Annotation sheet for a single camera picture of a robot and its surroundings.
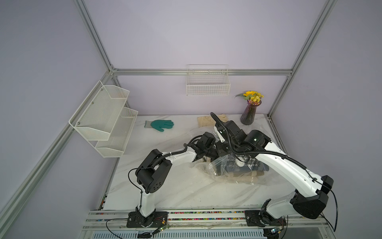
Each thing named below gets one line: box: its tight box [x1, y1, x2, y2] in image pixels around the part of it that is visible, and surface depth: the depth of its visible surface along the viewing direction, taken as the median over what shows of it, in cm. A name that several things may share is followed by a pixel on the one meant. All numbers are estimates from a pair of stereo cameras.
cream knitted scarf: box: [210, 168, 265, 185], surface depth 82 cm
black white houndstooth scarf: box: [215, 154, 270, 176], surface depth 73 cm
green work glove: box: [144, 119, 175, 132], surface depth 117 cm
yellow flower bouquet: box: [234, 90, 265, 106], surface depth 101 cm
